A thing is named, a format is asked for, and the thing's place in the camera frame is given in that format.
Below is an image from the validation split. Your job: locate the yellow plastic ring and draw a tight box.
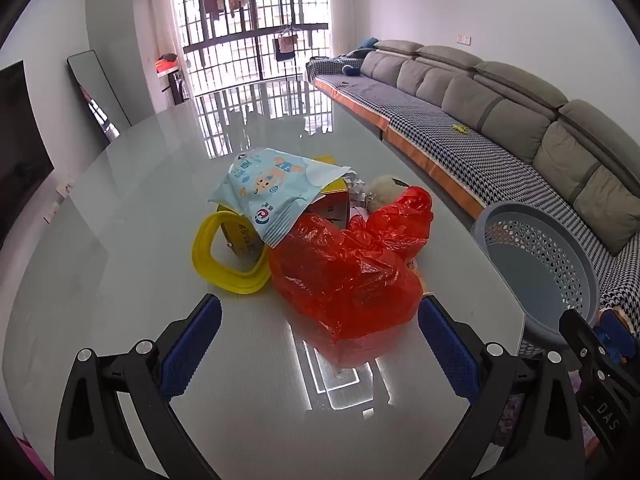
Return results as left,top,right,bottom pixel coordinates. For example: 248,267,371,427
194,211,273,295

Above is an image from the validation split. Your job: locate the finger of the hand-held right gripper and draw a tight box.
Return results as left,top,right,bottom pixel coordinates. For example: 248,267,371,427
599,309,640,367
559,309,635,461

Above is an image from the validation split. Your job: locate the light blue wet wipes packet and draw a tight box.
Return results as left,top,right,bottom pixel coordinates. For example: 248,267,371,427
207,147,351,249

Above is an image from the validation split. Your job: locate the grey sofa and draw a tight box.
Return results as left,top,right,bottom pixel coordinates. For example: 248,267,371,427
360,40,640,256

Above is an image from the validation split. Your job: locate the clothes stand with pink garment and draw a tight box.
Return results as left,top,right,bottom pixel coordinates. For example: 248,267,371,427
274,25,303,81

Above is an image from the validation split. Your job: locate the standing floor mirror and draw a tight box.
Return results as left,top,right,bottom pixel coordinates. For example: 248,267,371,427
67,50,133,136

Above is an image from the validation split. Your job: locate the blue-grey perforated plastic basket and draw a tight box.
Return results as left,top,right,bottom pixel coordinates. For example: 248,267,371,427
470,201,601,356

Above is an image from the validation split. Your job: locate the houndstooth sofa cover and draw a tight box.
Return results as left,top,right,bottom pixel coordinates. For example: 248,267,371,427
306,55,640,341

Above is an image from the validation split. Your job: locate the small table with orange item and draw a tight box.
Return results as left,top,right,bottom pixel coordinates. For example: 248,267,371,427
156,52,191,106

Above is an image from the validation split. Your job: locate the red plastic bag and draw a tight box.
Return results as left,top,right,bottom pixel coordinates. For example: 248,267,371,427
268,186,434,367

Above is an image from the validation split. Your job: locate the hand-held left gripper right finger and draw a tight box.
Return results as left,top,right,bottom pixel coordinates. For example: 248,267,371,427
417,295,586,480

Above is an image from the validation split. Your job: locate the barred balcony window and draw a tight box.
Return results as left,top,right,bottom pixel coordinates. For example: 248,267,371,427
172,0,331,86

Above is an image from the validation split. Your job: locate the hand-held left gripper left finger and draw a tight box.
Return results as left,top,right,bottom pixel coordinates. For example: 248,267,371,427
54,292,223,480

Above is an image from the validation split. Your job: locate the black television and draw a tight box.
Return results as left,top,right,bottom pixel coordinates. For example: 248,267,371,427
0,60,55,251

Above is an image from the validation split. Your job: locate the white plush pouch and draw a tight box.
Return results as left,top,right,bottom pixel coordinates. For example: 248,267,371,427
364,175,408,213

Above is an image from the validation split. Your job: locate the yellow cardboard box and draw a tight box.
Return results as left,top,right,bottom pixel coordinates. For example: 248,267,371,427
220,155,351,261

